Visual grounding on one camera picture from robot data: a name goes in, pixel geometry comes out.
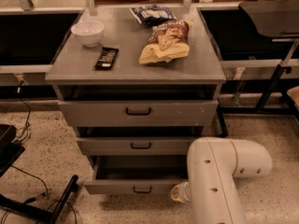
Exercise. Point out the grey bottom drawer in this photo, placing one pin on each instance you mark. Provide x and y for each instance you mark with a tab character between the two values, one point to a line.
155	174

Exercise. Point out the black side table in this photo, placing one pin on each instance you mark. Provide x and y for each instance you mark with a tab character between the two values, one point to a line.
277	19

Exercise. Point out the black candy bar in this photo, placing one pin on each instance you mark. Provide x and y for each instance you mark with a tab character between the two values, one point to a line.
106	58

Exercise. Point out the grey drawer cabinet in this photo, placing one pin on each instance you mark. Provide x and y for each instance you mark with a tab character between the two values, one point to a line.
197	77

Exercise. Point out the grey top drawer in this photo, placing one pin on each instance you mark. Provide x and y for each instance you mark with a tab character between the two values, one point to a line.
138	113

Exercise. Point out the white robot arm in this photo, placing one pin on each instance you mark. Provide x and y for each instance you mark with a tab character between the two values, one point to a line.
213	164

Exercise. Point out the white bowl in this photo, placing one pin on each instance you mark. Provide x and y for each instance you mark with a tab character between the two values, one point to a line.
88	33

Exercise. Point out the grey drawer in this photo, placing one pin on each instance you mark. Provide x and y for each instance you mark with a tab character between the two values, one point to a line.
155	174
96	146
138	113

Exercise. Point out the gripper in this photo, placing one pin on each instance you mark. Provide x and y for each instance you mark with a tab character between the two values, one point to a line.
185	191

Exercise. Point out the black stand base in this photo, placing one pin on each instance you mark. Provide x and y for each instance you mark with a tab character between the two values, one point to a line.
23	189

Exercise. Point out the grey middle drawer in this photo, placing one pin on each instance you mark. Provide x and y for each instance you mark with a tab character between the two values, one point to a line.
96	146

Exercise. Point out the yellow brown chip bag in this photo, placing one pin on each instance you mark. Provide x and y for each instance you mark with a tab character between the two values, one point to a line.
168	41

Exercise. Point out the blue chip bag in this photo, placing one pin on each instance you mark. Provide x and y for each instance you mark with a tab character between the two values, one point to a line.
152	15

